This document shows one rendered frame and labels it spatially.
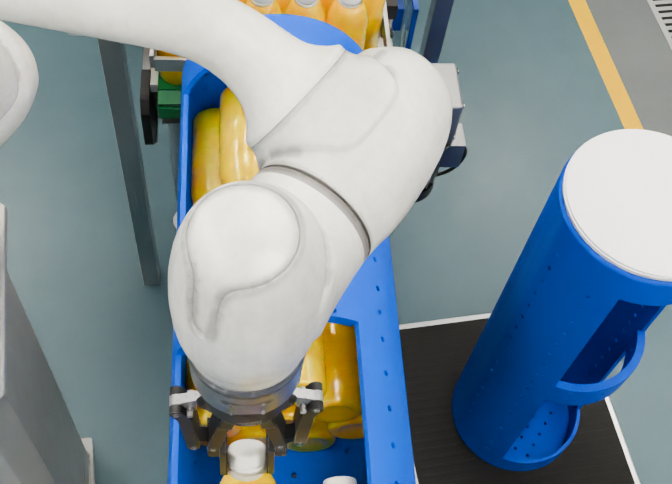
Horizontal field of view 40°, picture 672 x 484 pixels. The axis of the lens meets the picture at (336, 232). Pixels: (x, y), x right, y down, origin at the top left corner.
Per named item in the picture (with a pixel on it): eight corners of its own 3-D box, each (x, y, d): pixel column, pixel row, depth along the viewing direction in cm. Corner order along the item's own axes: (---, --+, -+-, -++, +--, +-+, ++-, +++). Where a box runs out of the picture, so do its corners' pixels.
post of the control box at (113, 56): (144, 285, 241) (90, 2, 157) (144, 271, 243) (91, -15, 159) (159, 284, 242) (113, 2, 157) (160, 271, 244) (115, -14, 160)
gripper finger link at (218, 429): (242, 417, 77) (226, 416, 77) (218, 459, 86) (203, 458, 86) (242, 373, 79) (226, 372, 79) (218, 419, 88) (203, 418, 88)
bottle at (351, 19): (360, 88, 165) (372, 12, 149) (321, 86, 164) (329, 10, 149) (359, 59, 169) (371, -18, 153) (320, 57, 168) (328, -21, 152)
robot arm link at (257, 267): (265, 431, 64) (363, 295, 71) (270, 335, 51) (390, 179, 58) (144, 350, 67) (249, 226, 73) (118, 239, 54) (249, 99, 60)
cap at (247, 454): (220, 469, 92) (220, 453, 91) (239, 451, 95) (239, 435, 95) (255, 477, 90) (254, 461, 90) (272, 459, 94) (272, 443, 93)
